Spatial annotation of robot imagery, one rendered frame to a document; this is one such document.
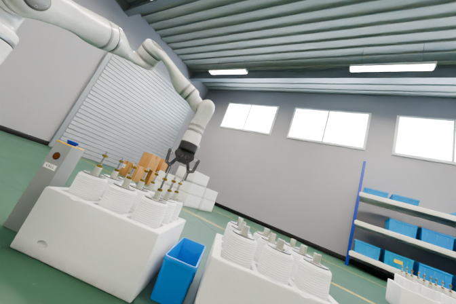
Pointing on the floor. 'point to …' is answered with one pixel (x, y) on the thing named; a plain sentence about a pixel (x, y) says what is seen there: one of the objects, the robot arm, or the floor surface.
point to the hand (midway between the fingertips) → (176, 175)
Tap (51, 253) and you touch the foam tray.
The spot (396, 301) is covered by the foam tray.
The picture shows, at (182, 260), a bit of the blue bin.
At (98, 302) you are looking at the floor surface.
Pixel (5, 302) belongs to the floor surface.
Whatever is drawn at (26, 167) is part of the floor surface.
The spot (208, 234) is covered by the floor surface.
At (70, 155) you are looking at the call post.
